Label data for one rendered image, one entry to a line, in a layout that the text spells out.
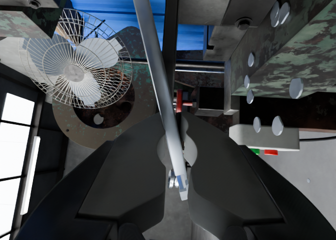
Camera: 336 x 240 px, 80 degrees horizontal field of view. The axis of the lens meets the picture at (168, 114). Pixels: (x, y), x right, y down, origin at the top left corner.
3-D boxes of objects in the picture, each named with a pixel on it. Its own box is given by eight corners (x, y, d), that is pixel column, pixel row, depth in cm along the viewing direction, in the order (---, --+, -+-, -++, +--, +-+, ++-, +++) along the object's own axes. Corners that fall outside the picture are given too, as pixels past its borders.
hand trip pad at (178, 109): (204, 114, 54) (175, 112, 54) (201, 117, 60) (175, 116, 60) (205, 88, 55) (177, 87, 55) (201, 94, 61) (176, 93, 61)
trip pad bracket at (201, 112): (273, 113, 50) (194, 108, 50) (257, 119, 59) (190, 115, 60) (273, 90, 51) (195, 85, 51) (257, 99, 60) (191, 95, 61)
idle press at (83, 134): (278, 164, 144) (39, 148, 149) (235, 155, 242) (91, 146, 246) (276, -26, 166) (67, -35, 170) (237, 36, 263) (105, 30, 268)
